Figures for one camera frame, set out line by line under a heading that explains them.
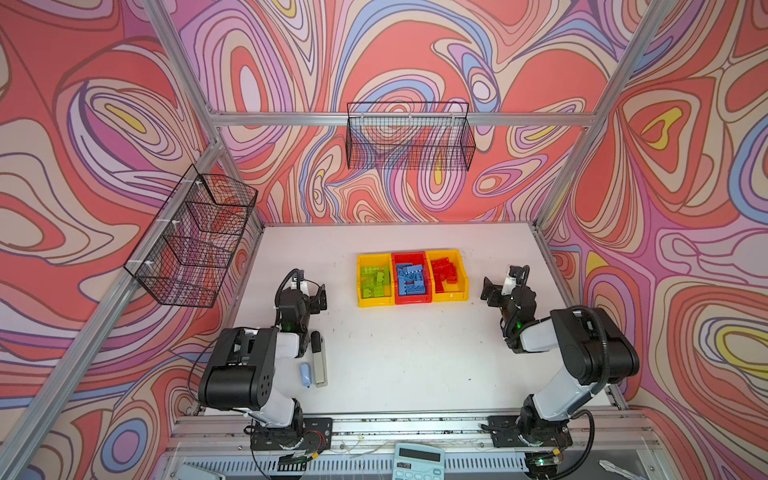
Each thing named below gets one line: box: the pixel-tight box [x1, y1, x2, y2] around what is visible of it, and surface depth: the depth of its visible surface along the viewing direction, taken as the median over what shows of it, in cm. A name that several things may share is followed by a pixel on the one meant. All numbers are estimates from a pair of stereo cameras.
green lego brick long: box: [362, 266, 379, 282], surface depth 106 cm
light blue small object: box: [300, 362, 312, 389], surface depth 82 cm
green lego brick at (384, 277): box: [377, 268, 391, 284], surface depth 101 cm
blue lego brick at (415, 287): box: [404, 278, 426, 295], surface depth 101 cm
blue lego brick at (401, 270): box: [396, 263, 414, 280], surface depth 102 cm
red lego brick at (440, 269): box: [431, 257, 450, 293], surface depth 103 cm
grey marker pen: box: [310, 330, 328, 388], surface depth 84 cm
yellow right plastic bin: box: [426, 249, 469, 303], surface depth 101 cm
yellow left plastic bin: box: [356, 253, 395, 308], surface depth 101 cm
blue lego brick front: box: [406, 265, 423, 282], surface depth 103 cm
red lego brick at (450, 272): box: [444, 257, 458, 285], surface depth 103 cm
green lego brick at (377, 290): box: [370, 283, 385, 298], surface depth 100 cm
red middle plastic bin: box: [392, 251, 432, 305], surface depth 101 cm
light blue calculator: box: [392, 443, 445, 480], surface depth 69 cm
